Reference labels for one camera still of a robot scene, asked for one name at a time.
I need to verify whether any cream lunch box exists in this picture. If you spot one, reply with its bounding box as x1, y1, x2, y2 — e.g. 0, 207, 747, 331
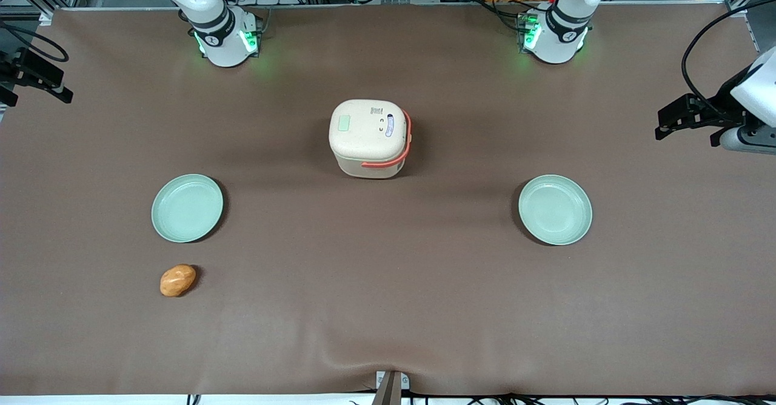
329, 99, 413, 179

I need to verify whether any pale green round plate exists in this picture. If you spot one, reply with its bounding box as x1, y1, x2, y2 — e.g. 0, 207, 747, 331
151, 174, 224, 243
518, 175, 593, 246

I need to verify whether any orange-brown bread roll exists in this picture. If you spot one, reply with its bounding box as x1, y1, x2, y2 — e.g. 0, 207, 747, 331
159, 264, 197, 298

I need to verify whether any brown table mat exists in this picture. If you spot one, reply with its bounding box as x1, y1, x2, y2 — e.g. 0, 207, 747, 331
0, 4, 776, 397

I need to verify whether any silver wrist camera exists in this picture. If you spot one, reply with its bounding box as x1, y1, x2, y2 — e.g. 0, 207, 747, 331
720, 126, 776, 155

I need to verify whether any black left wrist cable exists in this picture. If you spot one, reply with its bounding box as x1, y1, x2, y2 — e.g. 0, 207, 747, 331
681, 0, 776, 121

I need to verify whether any grey metal table bracket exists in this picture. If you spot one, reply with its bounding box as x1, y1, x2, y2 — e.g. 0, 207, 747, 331
375, 370, 410, 405

